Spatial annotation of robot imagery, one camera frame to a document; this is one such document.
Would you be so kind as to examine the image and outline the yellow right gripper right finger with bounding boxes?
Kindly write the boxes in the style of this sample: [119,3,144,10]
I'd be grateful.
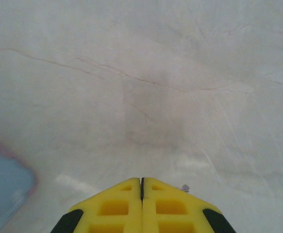
[140,177,237,233]

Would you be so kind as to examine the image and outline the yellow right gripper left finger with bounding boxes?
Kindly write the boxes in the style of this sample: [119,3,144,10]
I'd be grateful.
[50,177,142,233]

